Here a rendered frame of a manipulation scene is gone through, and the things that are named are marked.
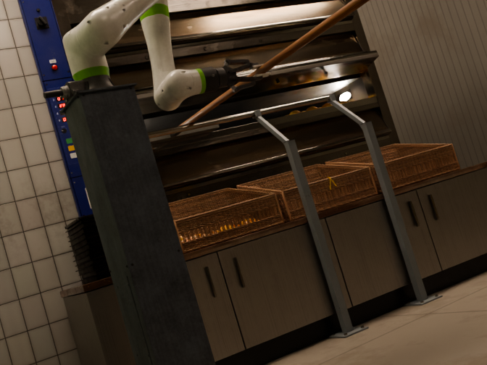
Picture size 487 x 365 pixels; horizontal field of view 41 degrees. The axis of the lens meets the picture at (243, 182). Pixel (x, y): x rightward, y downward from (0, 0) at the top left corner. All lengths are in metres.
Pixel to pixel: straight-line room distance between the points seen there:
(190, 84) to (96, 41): 0.37
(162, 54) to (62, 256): 1.22
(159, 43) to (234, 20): 1.46
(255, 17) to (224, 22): 0.22
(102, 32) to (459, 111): 4.47
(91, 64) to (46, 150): 1.10
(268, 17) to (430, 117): 2.79
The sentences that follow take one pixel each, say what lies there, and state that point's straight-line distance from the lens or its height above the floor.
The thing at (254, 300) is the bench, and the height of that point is 0.29.
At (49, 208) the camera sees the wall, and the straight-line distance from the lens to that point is 3.31.
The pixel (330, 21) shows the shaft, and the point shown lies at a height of 1.16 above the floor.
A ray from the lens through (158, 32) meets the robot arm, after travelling 2.57.
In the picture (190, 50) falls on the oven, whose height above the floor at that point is 1.66.
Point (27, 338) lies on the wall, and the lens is 3.26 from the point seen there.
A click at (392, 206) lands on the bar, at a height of 0.50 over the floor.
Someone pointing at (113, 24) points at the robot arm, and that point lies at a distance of 2.25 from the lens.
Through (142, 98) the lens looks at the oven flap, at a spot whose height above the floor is 1.39.
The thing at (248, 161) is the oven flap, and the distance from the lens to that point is 3.68.
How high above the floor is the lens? 0.60
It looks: 4 degrees up
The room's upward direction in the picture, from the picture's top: 17 degrees counter-clockwise
